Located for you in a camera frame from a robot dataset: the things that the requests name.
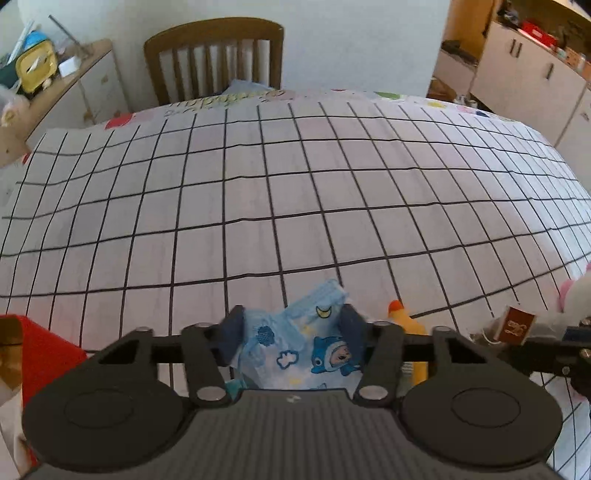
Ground colourful printed table mat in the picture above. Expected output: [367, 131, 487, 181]
[104, 88, 522, 131]

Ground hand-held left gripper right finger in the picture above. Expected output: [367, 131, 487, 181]
[340, 305, 497, 408]

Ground blue chair cushion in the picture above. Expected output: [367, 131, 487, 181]
[222, 79, 274, 96]

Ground white plush rabbit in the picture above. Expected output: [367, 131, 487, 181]
[526, 263, 591, 342]

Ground blue cartoon face mask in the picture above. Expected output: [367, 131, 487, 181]
[228, 279, 370, 391]

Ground red tissue box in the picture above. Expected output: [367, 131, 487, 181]
[0, 314, 88, 467]

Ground clear plastic bag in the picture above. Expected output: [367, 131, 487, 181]
[0, 85, 29, 128]

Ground wooden chair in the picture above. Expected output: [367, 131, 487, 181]
[144, 17, 285, 107]

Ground white kitchen cabinets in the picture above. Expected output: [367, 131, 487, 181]
[471, 21, 591, 148]

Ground clear acrylic stand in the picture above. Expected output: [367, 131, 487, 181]
[48, 14, 93, 58]

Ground white tissue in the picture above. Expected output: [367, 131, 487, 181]
[0, 364, 28, 480]

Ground yellow tissue box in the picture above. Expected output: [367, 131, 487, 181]
[15, 39, 58, 93]

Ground wooden sideboard cabinet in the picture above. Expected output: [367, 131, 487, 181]
[0, 39, 132, 169]

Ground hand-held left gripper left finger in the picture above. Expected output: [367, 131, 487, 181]
[88, 305, 246, 408]

